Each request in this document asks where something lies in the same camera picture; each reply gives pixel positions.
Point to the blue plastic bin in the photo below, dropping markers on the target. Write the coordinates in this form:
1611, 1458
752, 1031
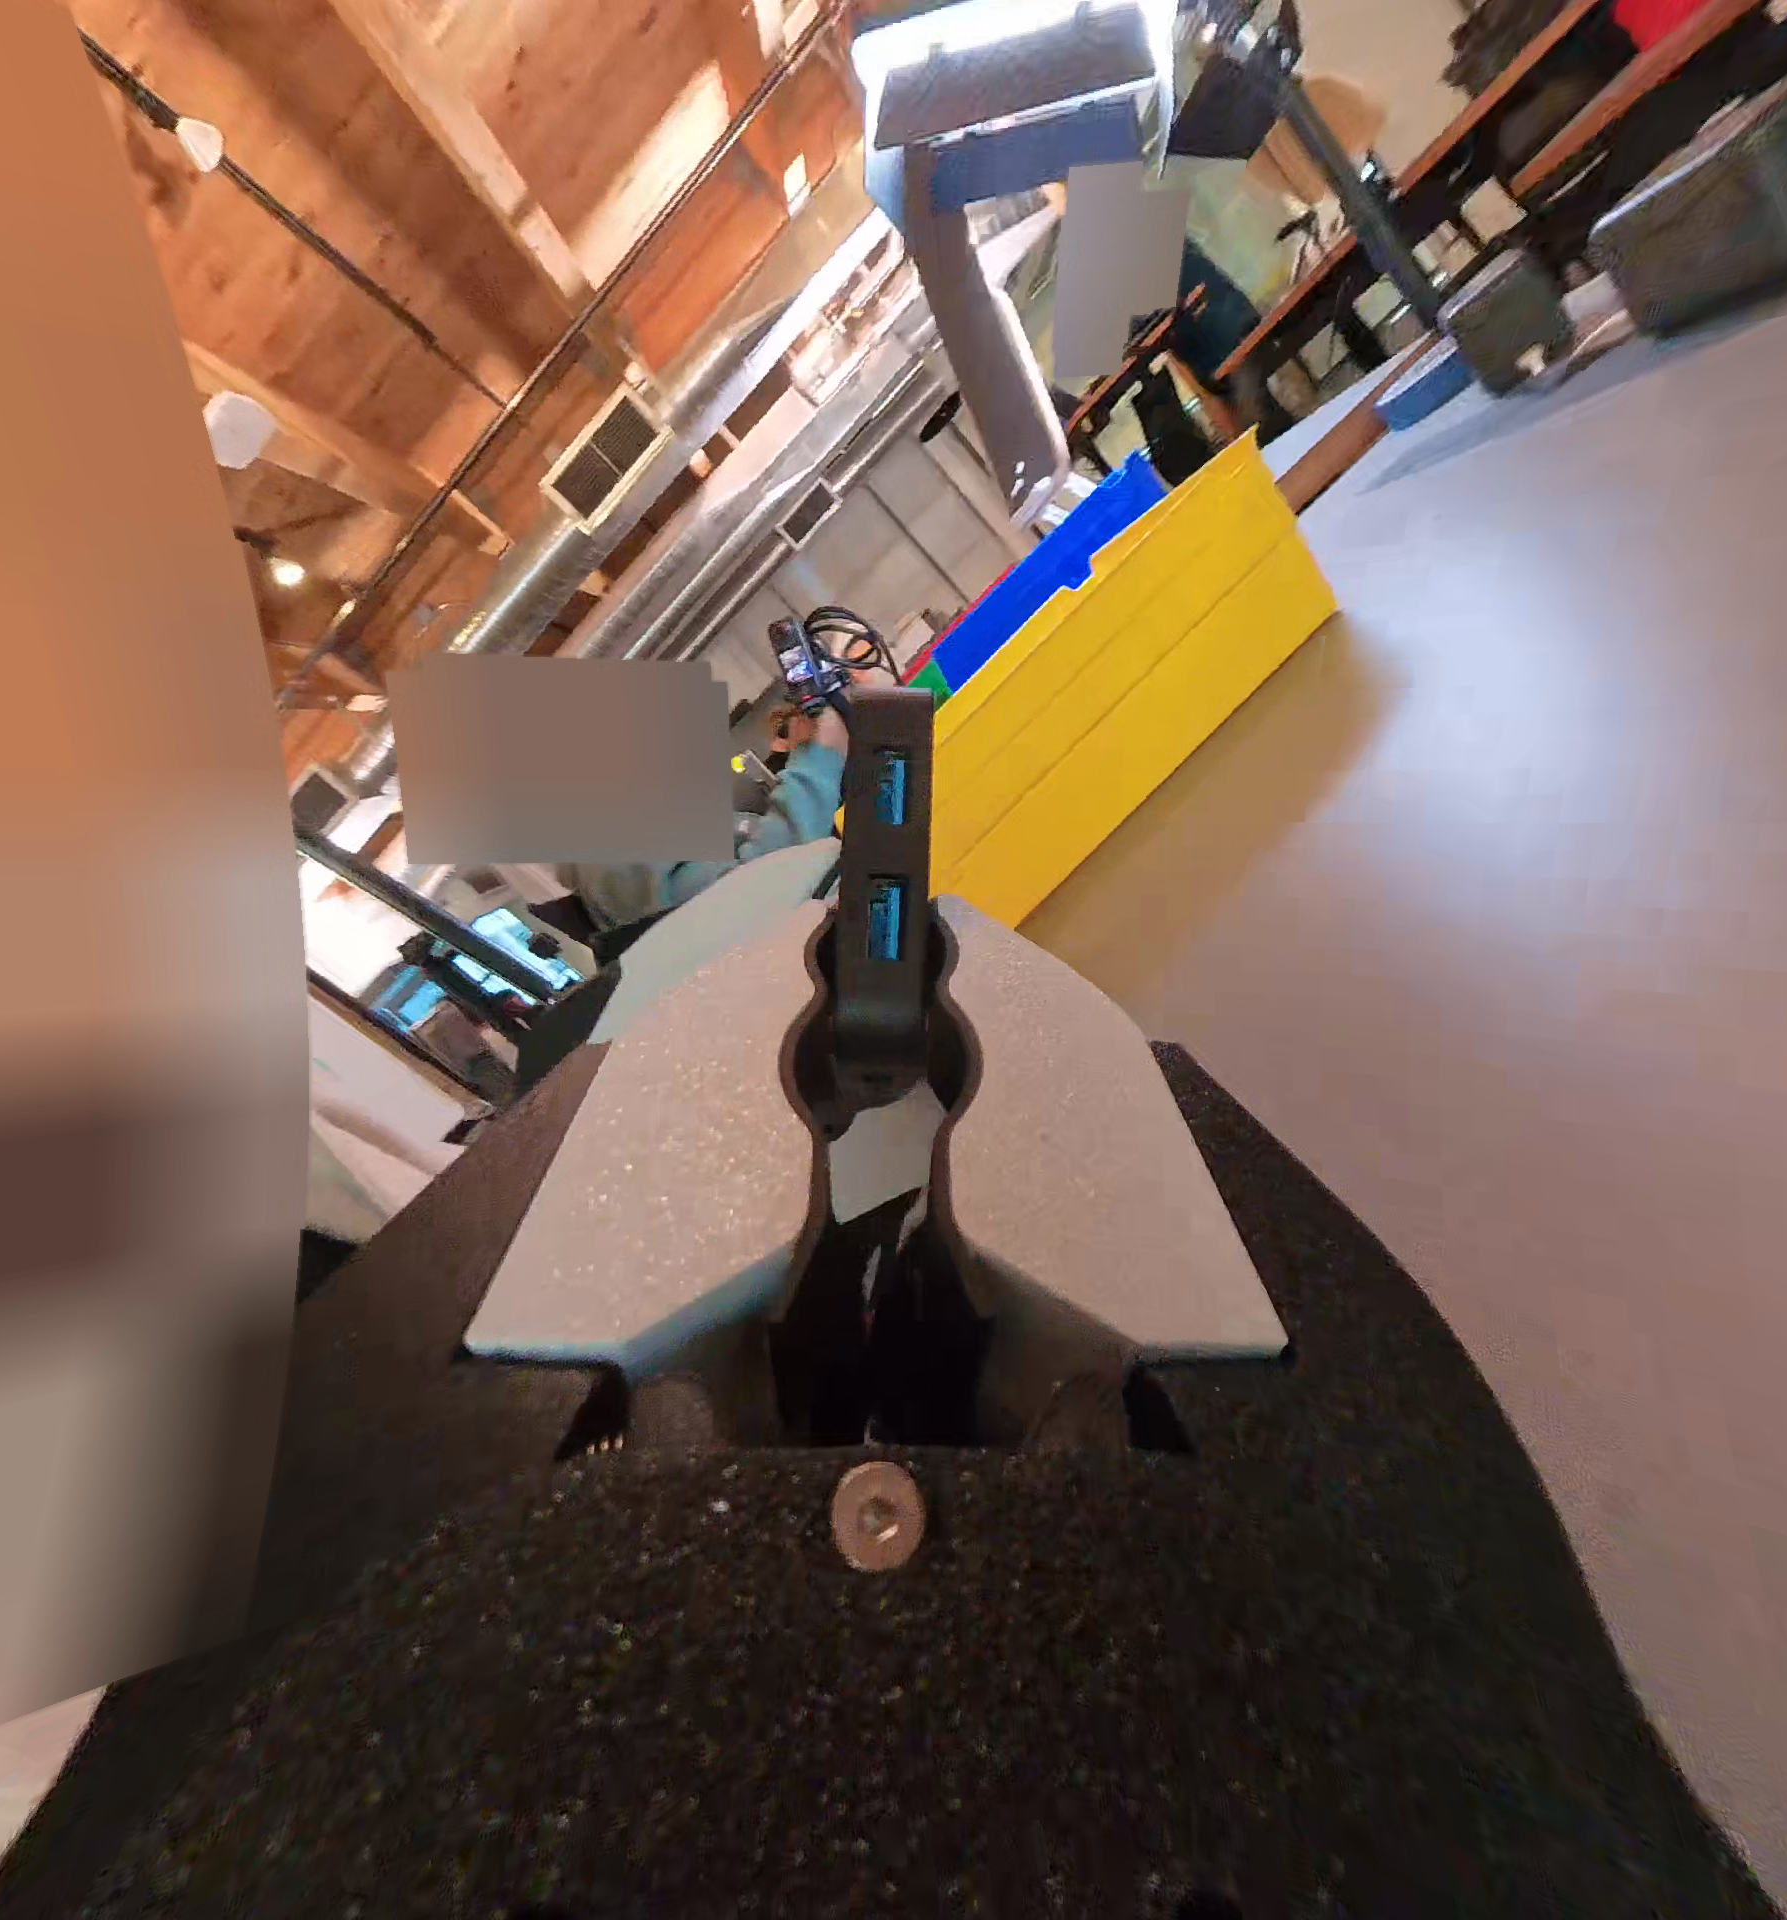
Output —
1042, 585

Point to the grey hard case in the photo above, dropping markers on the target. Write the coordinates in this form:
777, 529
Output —
1734, 196

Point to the black USB hub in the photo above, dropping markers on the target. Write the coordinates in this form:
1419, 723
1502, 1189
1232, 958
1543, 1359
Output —
875, 1014

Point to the yellow plastic bin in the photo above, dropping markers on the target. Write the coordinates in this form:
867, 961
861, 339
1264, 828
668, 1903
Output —
1133, 676

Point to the bright lamp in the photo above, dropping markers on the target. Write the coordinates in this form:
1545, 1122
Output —
982, 74

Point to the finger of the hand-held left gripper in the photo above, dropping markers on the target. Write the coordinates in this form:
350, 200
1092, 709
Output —
713, 914

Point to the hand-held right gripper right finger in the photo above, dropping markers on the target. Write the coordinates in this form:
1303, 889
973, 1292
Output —
1088, 1187

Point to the silver ventilation duct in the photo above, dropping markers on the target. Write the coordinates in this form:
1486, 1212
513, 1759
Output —
683, 525

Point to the white air vent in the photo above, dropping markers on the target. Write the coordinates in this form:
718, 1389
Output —
608, 452

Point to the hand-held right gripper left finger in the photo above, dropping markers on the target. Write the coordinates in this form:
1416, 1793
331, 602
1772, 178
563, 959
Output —
653, 1187

